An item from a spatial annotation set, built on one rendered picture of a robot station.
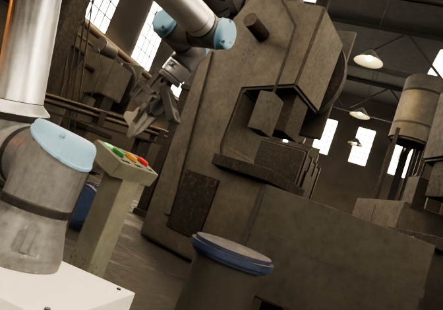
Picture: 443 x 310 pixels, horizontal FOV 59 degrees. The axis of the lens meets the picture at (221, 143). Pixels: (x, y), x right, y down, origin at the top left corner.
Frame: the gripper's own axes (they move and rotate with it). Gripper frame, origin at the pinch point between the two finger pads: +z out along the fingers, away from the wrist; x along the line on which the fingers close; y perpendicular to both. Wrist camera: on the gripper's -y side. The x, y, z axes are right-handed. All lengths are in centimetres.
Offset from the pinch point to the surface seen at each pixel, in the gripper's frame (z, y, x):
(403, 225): -59, -95, -292
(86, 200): 76, 82, -139
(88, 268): 36.4, -14.4, -2.6
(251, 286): 18, -48, -43
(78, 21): -18, 354, -296
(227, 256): 14, -37, -33
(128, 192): 14.8, -6.7, -7.9
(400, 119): -293, -4, -789
